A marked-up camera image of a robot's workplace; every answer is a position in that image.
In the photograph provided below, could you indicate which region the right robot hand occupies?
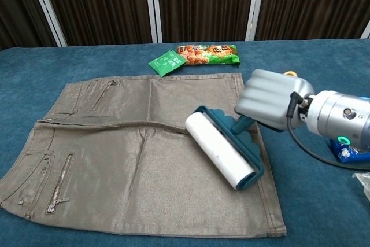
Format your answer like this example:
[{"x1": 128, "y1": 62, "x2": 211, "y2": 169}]
[{"x1": 234, "y1": 69, "x2": 316, "y2": 132}]

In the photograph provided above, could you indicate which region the teal lint roller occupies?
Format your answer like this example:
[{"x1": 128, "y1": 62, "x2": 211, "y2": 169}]
[{"x1": 184, "y1": 70, "x2": 297, "y2": 191}]

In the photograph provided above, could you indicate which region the brown zippered skirt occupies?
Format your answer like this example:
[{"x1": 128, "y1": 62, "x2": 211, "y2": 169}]
[{"x1": 0, "y1": 73, "x2": 287, "y2": 238}]

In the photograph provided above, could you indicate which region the orange and green snack bag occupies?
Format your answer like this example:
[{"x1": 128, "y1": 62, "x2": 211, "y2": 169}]
[{"x1": 176, "y1": 43, "x2": 241, "y2": 67}]

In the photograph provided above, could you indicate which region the blue cookie packet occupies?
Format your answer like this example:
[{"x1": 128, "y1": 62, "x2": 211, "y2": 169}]
[{"x1": 329, "y1": 139, "x2": 370, "y2": 164}]

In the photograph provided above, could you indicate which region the dark curtain screen panel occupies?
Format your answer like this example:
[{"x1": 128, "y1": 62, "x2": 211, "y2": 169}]
[
  {"x1": 245, "y1": 0, "x2": 370, "y2": 41},
  {"x1": 144, "y1": 0, "x2": 267, "y2": 44},
  {"x1": 0, "y1": 0, "x2": 68, "y2": 51},
  {"x1": 26, "y1": 0, "x2": 162, "y2": 47}
]

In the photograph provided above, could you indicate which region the green sachet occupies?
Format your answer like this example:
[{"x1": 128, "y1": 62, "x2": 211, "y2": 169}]
[{"x1": 147, "y1": 50, "x2": 187, "y2": 78}]

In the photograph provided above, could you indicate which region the blue velvet table cover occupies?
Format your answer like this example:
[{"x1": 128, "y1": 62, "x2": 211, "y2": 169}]
[{"x1": 0, "y1": 38, "x2": 370, "y2": 247}]

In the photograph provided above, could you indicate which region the clear bag with beige contents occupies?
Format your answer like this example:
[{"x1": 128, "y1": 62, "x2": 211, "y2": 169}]
[{"x1": 351, "y1": 172, "x2": 370, "y2": 201}]

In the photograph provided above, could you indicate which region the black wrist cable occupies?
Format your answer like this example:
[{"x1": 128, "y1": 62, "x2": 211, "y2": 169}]
[{"x1": 287, "y1": 91, "x2": 370, "y2": 171}]

